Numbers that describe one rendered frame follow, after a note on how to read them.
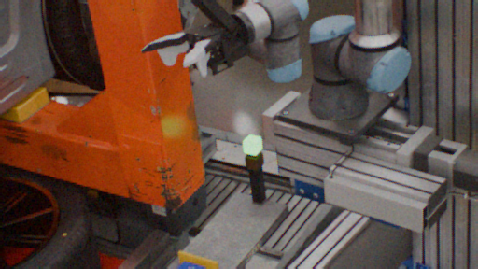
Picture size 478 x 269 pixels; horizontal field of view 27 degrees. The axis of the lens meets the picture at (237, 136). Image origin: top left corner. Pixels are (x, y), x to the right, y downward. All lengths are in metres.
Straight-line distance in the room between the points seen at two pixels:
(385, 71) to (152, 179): 0.75
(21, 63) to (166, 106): 0.52
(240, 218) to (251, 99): 1.49
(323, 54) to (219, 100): 1.88
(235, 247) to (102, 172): 0.44
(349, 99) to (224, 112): 1.75
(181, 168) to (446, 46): 0.78
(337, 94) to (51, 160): 0.92
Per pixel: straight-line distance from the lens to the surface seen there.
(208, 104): 4.21
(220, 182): 3.63
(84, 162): 2.82
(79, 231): 2.75
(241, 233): 2.71
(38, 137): 2.89
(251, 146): 2.68
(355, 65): 2.30
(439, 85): 2.48
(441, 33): 2.41
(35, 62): 2.93
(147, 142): 2.61
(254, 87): 4.28
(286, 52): 2.08
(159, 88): 2.52
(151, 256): 2.81
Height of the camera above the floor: 2.10
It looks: 32 degrees down
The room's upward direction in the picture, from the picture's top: 8 degrees counter-clockwise
